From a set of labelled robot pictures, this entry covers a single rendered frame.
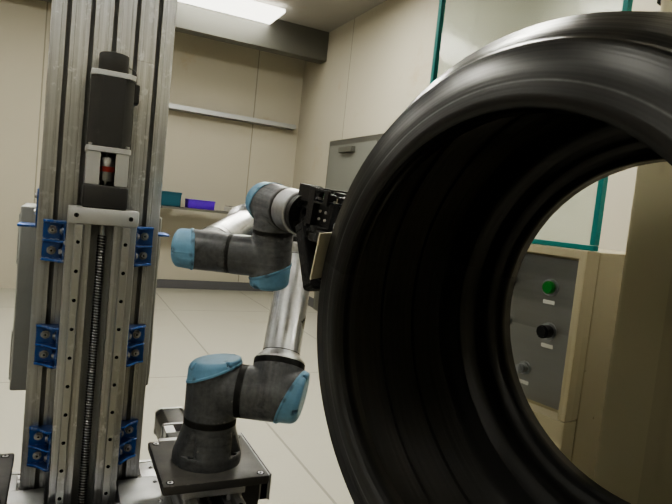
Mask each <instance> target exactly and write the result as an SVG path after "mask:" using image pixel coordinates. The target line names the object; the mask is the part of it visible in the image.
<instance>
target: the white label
mask: <svg viewBox="0 0 672 504"><path fill-rule="evenodd" d="M331 234H332V232H326V233H319V236H318V240H317V245H316V250H315V255H314V260H313V264H312V269H311V274H310V280H312V279H317V278H321V277H322V271H323V266H324V261H325V257H326V252H327V248H328V245H329V241H330V237H331Z"/></svg>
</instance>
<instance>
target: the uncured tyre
mask: <svg viewBox="0 0 672 504"><path fill-rule="evenodd" d="M658 162H668V163H669V164H670V165H671V166H672V12H661V11H610V12H596V13H587V14H580V15H574V16H568V17H563V18H558V19H554V20H550V21H546V22H543V23H539V24H536V25H533V26H530V27H527V28H524V29H521V30H519V31H516V32H513V33H511V34H509V35H506V36H504V37H502V38H500V39H497V40H495V41H493V42H491V43H489V44H487V45H486V46H484V47H482V48H480V49H478V50H477V51H475V52H473V53H472V54H470V55H468V56H467V57H465V58H464V59H462V60H461V61H459V62H458V63H456V64H455V65H453V66H452V67H451V68H449V69H448V70H447V71H445V72H444V73H443V74H442V75H440V76H439V77H438V78H437V79H436V80H434V81H433V82H432V83H431V84H430V85H429V86H428V87H426V88H425V89H424V90H423V91H422V92H421V93H420V94H419V95H418V96H417V97H416V98H415V99H414V100H413V101H412V102H411V103H410V105H409V106H408V107H407V108H406V109H405V110H404V111H403V112H402V114H401V115H400V116H399V117H398V118H397V119H396V120H395V121H394V123H393V124H392V125H391V126H390V127H389V128H388V130H387V131H386V132H385V133H384V134H383V136H382V137H381V138H380V139H379V141H378V142H377V143H376V145H375V146H374V147H373V149H372V150H371V152H370V153H369V155H368V156H367V158H366V159H365V161H364V163H363V164H362V166H361V167H360V169H359V171H358V173H357V174H356V176H355V178H354V180H353V182H352V184H351V186H350V188H349V190H348V192H347V194H346V196H345V199H344V201H343V203H342V206H341V208H340V211H339V213H338V216H337V219H336V222H335V225H334V228H333V231H332V234H331V237H330V241H329V245H328V248H327V252H326V257H325V261H324V266H323V271H322V277H321V284H320V291H319V300H318V313H317V358H318V371H319V381H320V389H321V395H322V402H323V407H324V412H325V417H326V422H327V426H328V430H329V434H330V438H331V442H332V445H333V449H334V452H335V455H336V458H337V461H338V464H339V467H340V470H341V473H342V476H343V478H344V481H345V483H346V486H347V488H348V491H349V493H350V496H351V498H352V500H353V502H354V504H631V503H629V502H627V501H625V500H623V499H621V498H619V497H617V496H616V495H614V494H612V493H611V492H609V491H607V490H606V489H604V488H603V487H601V486H600V485H598V484H597V483H596V482H594V481H593V480H592V479H590V478H589V477H588V476H587V475H585V474H584V473H583V472H582V471H581V470H579V469H578V468H577V467H576V466H575V465H574V464H573V463H572V462H571V461H570V460H569V459H568V458H567V457H566V456H565V455H564V454H563V453H562V452H561V451H560V450H559V448H558V447H557V446H556V445H555V444H554V442H553V441H552V440H551V439H550V437H549V436H548V435H547V433H546V432H545V430H544V429H543V427H542V426H541V424H540V423H539V421H538V420H537V418H536V416H535V414H534V413H533V411H532V409H531V407H530V405H529V403H528V401H527V399H526V396H525V394H524V392H523V389H522V386H521V384H520V381H519V378H518V375H517V371H516V367H515V363H514V359H513V353H512V347H511V337H510V311H511V302H512V295H513V290H514V286H515V282H516V278H517V275H518V272H519V269H520V266H521V264H522V261H523V259H524V257H525V255H526V253H527V251H528V249H529V247H530V245H531V243H532V242H533V240H534V238H535V237H536V235H537V234H538V232H539V231H540V230H541V228H542V227H543V226H544V224H545V223H546V222H547V221H548V220H549V218H550V217H551V216H552V215H553V214H554V213H555V212H556V211H557V210H558V209H559V208H560V207H561V206H562V205H563V204H565V203H566V202H567V201H568V200H569V199H571V198H572V197H573V196H575V195H576V194H577V193H579V192H580V191H582V190H583V189H585V188H586V187H588V186H590V185H592V184H593V183H595V182H597V181H599V180H601V179H603V178H605V177H608V176H610V175H612V174H615V173H617V172H620V171H623V170H626V169H630V168H633V167H637V166H641V165H646V164H652V163H658Z"/></svg>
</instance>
